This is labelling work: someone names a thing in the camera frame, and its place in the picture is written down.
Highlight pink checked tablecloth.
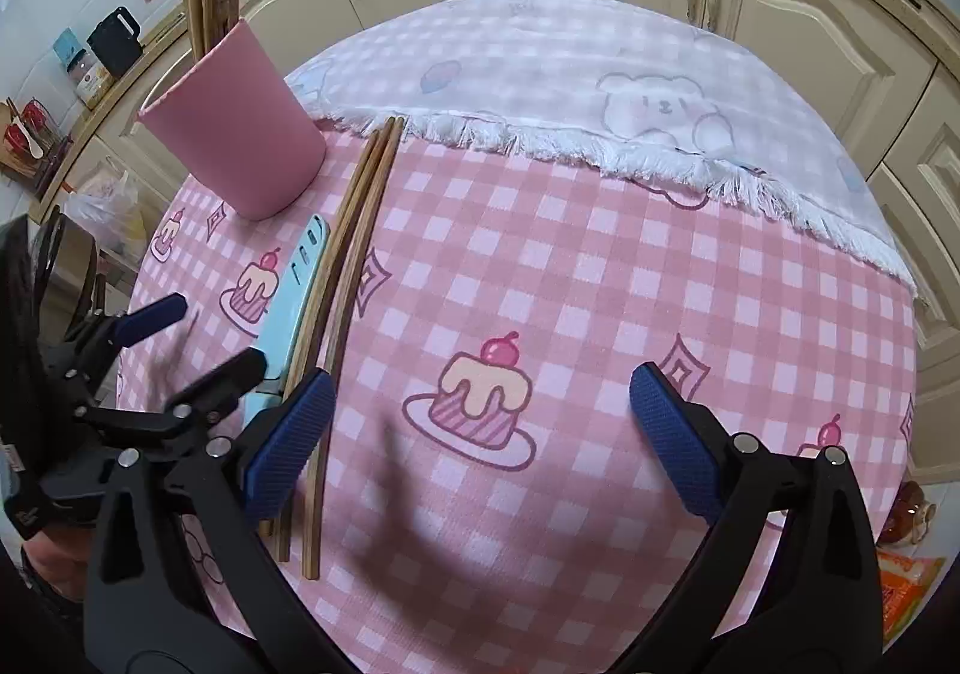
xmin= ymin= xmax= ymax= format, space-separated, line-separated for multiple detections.
xmin=116 ymin=119 xmax=920 ymax=674

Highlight orange bag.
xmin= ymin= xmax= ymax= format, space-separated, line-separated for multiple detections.
xmin=877 ymin=550 xmax=947 ymax=645

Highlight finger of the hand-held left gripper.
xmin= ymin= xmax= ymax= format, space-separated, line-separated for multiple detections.
xmin=46 ymin=293 xmax=190 ymax=384
xmin=73 ymin=350 xmax=269 ymax=448

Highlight light blue spatula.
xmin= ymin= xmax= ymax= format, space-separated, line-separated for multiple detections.
xmin=241 ymin=212 xmax=332 ymax=436

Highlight white fringed cloth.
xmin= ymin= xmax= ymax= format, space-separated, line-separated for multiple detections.
xmin=285 ymin=0 xmax=920 ymax=300

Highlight blue lid jar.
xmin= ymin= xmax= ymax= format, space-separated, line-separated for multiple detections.
xmin=56 ymin=29 xmax=113 ymax=110

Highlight plastic bag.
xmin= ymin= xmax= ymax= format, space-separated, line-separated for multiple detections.
xmin=64 ymin=167 xmax=151 ymax=256

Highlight pink cup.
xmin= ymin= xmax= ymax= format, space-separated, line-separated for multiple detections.
xmin=137 ymin=19 xmax=327 ymax=223

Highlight red jars on rack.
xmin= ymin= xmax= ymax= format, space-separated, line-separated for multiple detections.
xmin=0 ymin=96 xmax=62 ymax=181

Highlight black container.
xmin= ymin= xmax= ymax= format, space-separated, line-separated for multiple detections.
xmin=86 ymin=6 xmax=145 ymax=79

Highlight brown jar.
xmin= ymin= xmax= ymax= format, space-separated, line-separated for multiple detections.
xmin=877 ymin=479 xmax=938 ymax=544

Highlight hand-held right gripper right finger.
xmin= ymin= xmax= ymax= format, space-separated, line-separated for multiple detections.
xmin=628 ymin=361 xmax=886 ymax=674

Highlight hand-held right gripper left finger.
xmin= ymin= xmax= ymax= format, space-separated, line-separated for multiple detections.
xmin=82 ymin=368 xmax=353 ymax=674

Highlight person's left hand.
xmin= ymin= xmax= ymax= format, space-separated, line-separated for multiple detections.
xmin=21 ymin=537 xmax=87 ymax=604

